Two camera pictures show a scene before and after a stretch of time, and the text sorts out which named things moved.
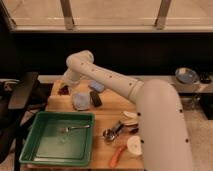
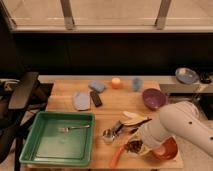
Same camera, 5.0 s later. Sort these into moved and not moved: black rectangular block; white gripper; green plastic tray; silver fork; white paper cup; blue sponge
Moved: white gripper; white paper cup
Not moved: silver fork; blue sponge; black rectangular block; green plastic tray
